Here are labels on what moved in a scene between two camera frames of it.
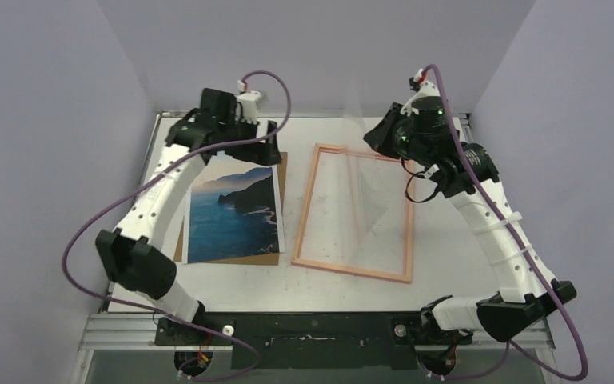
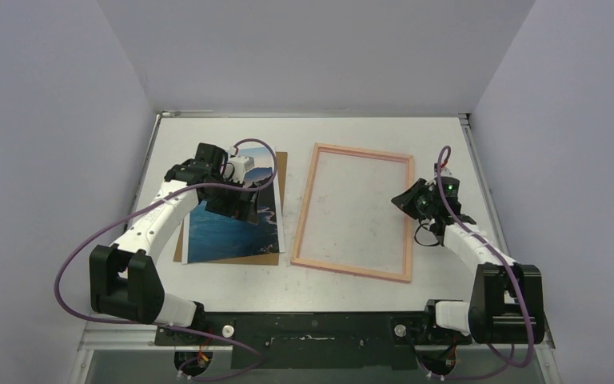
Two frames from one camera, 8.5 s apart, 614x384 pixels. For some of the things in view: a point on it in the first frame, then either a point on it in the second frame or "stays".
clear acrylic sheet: x=364 y=195 → x=348 y=222
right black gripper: x=380 y=138 → x=415 y=199
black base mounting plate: x=273 y=340 stays
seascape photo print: x=234 y=211 stays
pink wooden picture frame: x=409 y=221 stays
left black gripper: x=267 y=153 → x=240 y=210
